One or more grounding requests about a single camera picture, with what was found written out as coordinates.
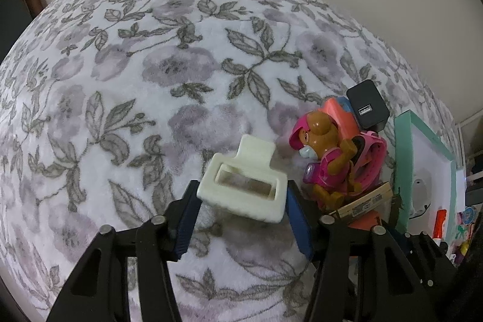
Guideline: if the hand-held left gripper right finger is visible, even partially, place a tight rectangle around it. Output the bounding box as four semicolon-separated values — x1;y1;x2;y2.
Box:
286;180;436;322

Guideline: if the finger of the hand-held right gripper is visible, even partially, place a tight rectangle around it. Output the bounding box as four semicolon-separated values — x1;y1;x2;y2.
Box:
392;229;459;294

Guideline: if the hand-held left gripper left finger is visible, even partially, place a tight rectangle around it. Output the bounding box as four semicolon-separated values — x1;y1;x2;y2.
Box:
47;179;202;322

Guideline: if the red tube with clear cap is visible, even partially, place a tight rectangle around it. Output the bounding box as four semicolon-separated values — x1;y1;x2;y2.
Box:
432;209;449;247

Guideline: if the gold patterned box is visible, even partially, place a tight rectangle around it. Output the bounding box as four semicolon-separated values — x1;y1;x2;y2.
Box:
326;182;393;222

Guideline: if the white smartwatch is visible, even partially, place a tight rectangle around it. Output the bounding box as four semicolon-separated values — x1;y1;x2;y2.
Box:
411;177;433;219

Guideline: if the cream plastic clip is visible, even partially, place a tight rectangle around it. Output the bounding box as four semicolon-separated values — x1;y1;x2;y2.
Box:
197;134;289;224

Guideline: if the pink watch band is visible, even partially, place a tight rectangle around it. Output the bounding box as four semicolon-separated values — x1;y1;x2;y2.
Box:
353;129;387;194

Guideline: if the toy dog figure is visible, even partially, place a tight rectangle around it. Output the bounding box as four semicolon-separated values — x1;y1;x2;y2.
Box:
289;109;365;211

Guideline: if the teal shallow box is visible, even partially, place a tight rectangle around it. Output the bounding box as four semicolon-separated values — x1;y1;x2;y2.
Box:
392;110;466;258

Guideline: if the black charger plug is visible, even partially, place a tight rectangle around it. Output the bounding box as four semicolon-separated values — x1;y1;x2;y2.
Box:
346;79;390;132

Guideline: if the black power adapter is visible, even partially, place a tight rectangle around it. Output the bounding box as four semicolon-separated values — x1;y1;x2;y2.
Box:
465;188;483;207

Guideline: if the dark cabinet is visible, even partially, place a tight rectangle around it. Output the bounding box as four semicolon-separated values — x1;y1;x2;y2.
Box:
0;0;48;55

